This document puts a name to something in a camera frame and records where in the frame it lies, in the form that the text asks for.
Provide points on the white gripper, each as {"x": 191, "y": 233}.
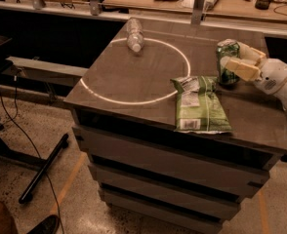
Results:
{"x": 274, "y": 76}

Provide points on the green soda can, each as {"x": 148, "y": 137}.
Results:
{"x": 226, "y": 48}

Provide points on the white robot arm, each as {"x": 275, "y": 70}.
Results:
{"x": 282, "y": 92}

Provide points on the black tape roll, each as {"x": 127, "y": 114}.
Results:
{"x": 262, "y": 4}

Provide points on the green chip bag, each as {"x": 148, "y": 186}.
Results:
{"x": 198, "y": 109}

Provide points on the clear plastic water bottle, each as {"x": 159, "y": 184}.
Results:
{"x": 135, "y": 35}

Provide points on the grey drawer cabinet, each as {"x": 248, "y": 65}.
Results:
{"x": 124, "y": 111}

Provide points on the black shoe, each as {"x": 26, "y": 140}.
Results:
{"x": 49, "y": 225}

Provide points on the black chair base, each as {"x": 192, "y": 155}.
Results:
{"x": 39, "y": 164}

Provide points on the metal bracket post right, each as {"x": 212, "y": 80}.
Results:
{"x": 197, "y": 11}

